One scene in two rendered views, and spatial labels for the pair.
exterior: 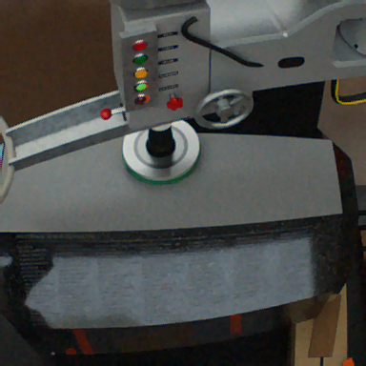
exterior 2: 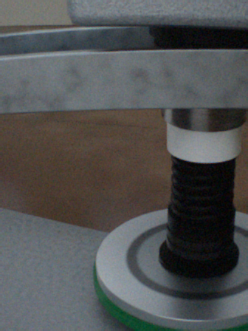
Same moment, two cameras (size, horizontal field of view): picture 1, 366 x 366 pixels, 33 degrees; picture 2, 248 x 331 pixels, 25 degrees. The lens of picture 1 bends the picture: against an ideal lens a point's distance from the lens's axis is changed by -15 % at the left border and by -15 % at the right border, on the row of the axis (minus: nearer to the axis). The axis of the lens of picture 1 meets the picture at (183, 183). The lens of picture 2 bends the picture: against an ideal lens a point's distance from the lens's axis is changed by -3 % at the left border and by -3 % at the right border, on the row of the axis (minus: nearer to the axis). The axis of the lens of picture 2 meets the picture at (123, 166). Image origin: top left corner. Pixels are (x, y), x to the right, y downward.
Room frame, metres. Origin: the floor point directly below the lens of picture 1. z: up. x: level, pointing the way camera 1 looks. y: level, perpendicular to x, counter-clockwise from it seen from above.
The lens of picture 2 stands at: (0.67, -0.07, 1.24)
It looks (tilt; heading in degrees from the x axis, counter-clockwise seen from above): 25 degrees down; 24
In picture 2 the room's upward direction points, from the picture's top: 2 degrees counter-clockwise
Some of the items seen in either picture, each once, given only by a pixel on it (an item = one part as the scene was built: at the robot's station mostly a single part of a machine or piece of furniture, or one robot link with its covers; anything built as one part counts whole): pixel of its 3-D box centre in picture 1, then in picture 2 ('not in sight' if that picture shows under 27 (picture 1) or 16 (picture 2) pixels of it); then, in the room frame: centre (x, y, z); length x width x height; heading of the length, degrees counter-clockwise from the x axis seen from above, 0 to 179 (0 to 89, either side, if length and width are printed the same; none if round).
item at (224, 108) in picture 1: (219, 97); not in sight; (1.06, -0.09, 1.25); 0.15 x 0.10 x 0.15; 106
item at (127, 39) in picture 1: (139, 69); not in sight; (1.01, 0.10, 1.42); 0.08 x 0.03 x 0.28; 106
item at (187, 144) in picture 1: (160, 147); (198, 260); (1.14, 0.06, 0.91); 0.21 x 0.21 x 0.01
